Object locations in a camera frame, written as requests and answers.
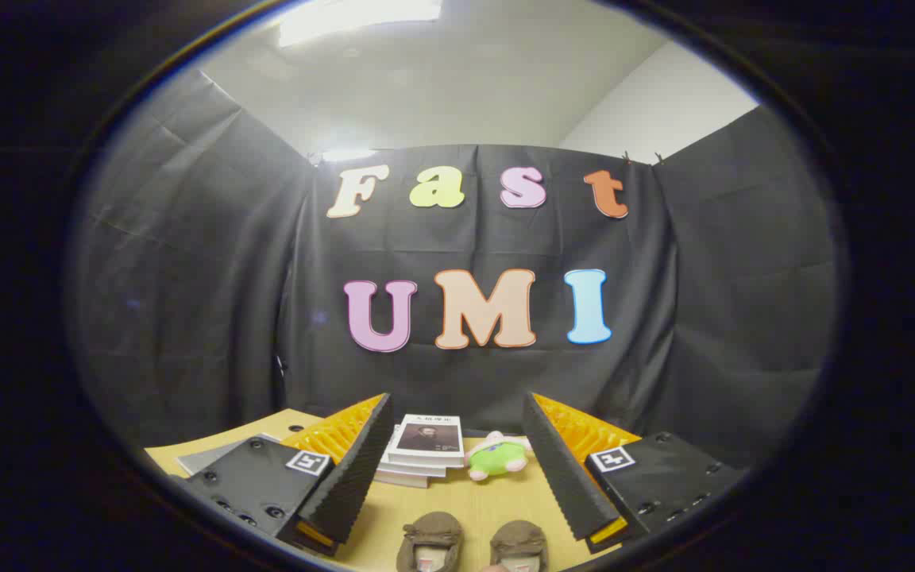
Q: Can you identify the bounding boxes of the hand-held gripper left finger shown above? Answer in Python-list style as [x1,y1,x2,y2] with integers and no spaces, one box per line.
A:
[176,392,396,557]

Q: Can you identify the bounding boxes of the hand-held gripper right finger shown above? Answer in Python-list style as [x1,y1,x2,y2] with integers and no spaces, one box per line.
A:
[521,392,748,555]

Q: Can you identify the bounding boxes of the brown fuzzy shoe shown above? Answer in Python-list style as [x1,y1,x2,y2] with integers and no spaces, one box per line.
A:
[396,512,465,572]
[489,520,550,572]

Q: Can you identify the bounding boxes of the grey fabric storage box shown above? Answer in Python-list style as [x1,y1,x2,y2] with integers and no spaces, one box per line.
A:
[176,433,284,477]

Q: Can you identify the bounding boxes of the beige thick book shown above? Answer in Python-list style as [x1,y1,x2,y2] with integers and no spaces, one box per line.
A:
[374,469,430,489]

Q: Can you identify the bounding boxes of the white patterned book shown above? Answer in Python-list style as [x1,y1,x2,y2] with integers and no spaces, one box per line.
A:
[380,454,452,479]

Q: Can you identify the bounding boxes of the green and pink plush toy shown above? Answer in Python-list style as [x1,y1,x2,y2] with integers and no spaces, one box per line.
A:
[465,431,534,482]

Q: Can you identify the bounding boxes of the white portrait cover book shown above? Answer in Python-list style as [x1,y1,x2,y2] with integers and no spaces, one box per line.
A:
[388,413,466,468]

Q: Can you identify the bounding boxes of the black backdrop cloth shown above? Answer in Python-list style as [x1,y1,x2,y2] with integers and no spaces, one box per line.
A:
[68,68,838,470]

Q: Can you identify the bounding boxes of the ceiling light panel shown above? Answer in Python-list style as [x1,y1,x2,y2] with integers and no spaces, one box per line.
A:
[277,0,444,47]

